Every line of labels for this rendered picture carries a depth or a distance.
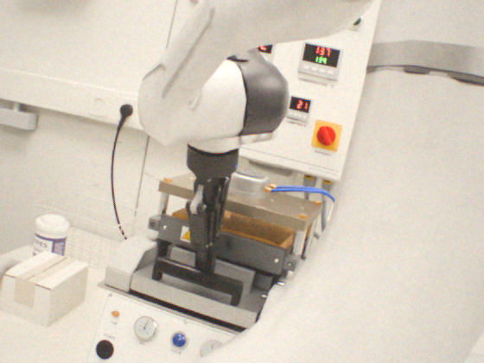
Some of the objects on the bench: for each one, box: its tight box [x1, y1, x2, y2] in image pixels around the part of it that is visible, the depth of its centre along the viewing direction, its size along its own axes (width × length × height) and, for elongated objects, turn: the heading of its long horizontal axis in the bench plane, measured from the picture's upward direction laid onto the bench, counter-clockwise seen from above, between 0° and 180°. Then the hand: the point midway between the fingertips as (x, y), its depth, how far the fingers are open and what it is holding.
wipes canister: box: [32, 214, 70, 257], centre depth 134 cm, size 9×9×15 cm
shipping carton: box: [0, 251, 89, 328], centre depth 117 cm, size 19×13×9 cm
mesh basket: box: [29, 191, 147, 272], centre depth 157 cm, size 22×26×13 cm
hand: (205, 257), depth 91 cm, fingers closed
